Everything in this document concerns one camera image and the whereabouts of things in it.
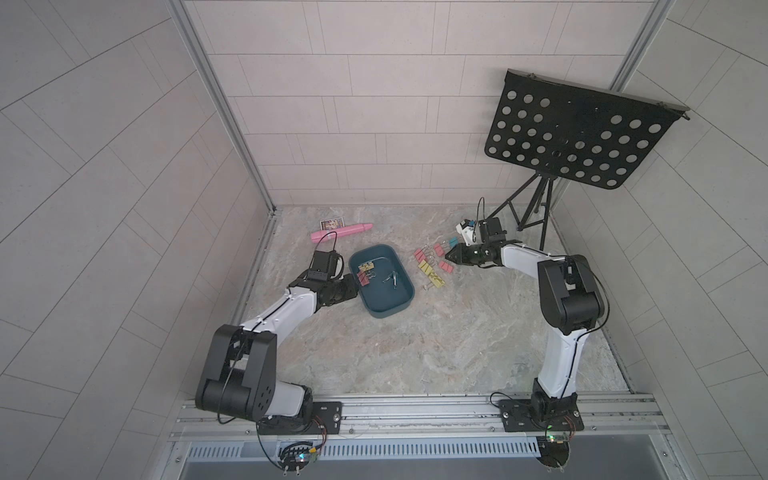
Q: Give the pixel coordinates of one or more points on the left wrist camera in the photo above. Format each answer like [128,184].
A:
[325,266]

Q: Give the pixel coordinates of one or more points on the teal plastic storage box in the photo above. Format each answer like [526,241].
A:
[379,298]

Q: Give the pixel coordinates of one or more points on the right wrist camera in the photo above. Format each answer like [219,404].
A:
[484,231]

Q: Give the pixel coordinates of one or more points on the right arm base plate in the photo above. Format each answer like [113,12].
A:
[541,414]

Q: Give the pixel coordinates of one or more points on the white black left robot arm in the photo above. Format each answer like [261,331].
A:
[239,377]

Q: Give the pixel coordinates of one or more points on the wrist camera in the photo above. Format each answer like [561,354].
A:
[325,266]
[484,231]

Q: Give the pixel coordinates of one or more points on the black perforated music stand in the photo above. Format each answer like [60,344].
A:
[564,131]

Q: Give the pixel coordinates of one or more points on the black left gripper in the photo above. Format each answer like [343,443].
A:
[350,291]

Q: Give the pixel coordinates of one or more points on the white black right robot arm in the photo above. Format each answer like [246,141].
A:
[571,305]

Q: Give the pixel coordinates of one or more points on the aluminium rail frame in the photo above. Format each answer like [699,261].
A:
[484,415]

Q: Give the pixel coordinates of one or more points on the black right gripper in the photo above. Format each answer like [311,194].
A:
[463,255]

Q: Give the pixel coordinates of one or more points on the pink plastic tube case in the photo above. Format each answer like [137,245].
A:
[321,236]

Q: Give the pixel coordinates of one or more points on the colourful printed card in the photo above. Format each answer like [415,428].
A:
[332,224]

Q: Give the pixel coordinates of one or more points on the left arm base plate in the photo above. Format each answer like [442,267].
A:
[324,417]

